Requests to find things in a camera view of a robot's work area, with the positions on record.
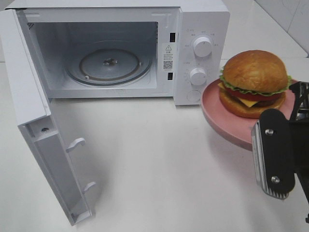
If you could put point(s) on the burger with sesame bun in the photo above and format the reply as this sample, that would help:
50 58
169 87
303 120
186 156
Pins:
252 82

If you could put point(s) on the white timer knob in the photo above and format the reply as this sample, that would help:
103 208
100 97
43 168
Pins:
197 76

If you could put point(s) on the white microwave oven body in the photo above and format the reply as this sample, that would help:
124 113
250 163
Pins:
162 29

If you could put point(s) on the upper white power knob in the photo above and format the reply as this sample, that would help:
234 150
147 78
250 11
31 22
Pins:
202 46

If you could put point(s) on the round white door release button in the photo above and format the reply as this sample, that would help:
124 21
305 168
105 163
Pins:
193 96

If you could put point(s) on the pink round plate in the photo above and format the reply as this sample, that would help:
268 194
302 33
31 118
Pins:
233 128

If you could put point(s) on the white microwave door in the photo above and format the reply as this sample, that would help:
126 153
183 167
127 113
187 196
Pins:
25 68

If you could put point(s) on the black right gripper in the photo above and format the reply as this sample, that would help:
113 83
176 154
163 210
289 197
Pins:
281 147

